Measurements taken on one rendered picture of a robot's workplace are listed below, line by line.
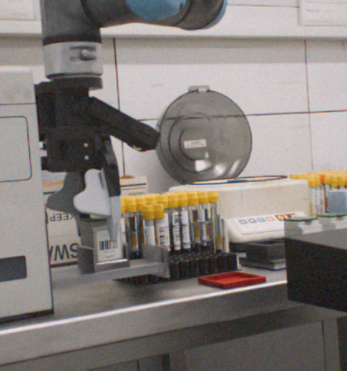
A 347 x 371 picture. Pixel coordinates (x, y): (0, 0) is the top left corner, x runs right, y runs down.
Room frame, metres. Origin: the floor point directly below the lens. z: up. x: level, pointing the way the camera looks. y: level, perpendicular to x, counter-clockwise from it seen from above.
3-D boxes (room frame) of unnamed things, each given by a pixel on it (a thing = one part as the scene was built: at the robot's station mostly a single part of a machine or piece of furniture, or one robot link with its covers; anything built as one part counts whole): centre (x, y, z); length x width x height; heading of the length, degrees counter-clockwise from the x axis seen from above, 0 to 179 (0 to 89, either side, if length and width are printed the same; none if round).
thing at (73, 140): (1.00, 0.12, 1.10); 0.09 x 0.08 x 0.12; 119
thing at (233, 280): (1.06, -0.07, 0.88); 0.07 x 0.07 x 0.01; 29
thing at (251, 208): (1.51, -0.14, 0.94); 0.30 x 0.24 x 0.12; 20
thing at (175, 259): (1.16, 0.00, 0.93); 0.17 x 0.09 x 0.11; 119
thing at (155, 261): (1.00, 0.11, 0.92); 0.21 x 0.07 x 0.05; 119
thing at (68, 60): (1.00, 0.11, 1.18); 0.08 x 0.08 x 0.05
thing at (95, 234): (1.01, 0.10, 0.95); 0.05 x 0.04 x 0.06; 29
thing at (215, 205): (1.19, -0.07, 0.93); 0.01 x 0.01 x 0.10; 29
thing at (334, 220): (1.25, -0.26, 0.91); 0.05 x 0.04 x 0.07; 29
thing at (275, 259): (1.18, -0.14, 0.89); 0.09 x 0.05 x 0.04; 31
